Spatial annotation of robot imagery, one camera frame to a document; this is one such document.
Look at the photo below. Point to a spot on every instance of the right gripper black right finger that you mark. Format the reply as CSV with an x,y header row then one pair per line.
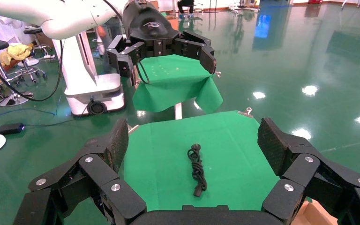
x,y
301,169

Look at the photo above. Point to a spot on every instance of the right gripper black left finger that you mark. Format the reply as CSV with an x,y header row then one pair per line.
x,y
99,174

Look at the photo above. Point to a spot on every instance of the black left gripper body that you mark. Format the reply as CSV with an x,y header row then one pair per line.
x,y
150,24

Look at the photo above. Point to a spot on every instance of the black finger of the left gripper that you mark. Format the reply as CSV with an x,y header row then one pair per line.
x,y
125,60
195,48

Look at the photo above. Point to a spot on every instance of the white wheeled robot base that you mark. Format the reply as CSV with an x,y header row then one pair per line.
x,y
83,77

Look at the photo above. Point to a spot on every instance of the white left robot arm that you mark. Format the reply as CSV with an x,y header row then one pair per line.
x,y
59,18

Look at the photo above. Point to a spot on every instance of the open brown cardboard box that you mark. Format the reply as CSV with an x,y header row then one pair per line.
x,y
315,216

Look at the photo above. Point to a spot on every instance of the small brown carton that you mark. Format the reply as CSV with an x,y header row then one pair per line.
x,y
173,22

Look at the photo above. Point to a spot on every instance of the small silver clip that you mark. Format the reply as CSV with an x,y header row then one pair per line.
x,y
218,74

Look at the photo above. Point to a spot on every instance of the draped green cloth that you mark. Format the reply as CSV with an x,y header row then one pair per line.
x,y
173,87

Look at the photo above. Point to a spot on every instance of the white table leg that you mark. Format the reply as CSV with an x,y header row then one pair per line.
x,y
178,111

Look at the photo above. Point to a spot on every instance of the green tablecloth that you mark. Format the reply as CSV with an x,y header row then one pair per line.
x,y
229,161

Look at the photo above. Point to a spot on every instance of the silver binder clip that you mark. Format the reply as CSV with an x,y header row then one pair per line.
x,y
245,113

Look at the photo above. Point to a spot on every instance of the chrome swivel chair base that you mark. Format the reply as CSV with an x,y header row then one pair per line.
x,y
27,70

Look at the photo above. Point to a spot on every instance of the black power adapter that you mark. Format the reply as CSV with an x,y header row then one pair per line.
x,y
10,128

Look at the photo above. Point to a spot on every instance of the yellow crumpled cloth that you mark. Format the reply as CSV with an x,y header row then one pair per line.
x,y
17,52

